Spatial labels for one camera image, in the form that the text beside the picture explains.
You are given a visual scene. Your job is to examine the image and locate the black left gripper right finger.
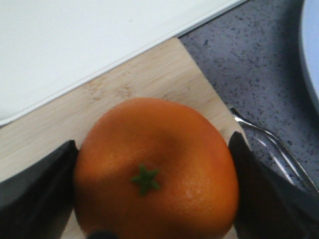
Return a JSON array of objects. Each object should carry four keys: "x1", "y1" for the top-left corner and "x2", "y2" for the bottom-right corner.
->
[{"x1": 228, "y1": 132, "x2": 319, "y2": 239}]

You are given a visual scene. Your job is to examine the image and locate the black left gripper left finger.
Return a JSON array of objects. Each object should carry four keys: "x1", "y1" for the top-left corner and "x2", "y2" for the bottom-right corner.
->
[{"x1": 0, "y1": 140, "x2": 78, "y2": 239}]

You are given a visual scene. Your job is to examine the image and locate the orange fruit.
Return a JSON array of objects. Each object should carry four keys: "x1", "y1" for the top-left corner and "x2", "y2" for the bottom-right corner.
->
[{"x1": 74, "y1": 98, "x2": 239, "y2": 239}]

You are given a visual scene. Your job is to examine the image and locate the light blue plate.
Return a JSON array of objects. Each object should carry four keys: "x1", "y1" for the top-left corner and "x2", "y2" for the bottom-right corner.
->
[{"x1": 300, "y1": 0, "x2": 319, "y2": 103}]

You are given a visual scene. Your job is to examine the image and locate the cream serving tray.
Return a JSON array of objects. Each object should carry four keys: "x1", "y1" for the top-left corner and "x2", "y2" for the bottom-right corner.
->
[{"x1": 0, "y1": 0, "x2": 240, "y2": 125}]

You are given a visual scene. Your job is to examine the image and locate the wooden cutting board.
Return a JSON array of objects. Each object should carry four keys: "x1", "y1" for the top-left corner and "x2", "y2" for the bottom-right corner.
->
[{"x1": 0, "y1": 38, "x2": 240, "y2": 239}]

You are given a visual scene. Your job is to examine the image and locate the metal cutting board handle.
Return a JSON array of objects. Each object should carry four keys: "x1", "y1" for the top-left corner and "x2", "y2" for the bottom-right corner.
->
[{"x1": 226, "y1": 104, "x2": 319, "y2": 198}]

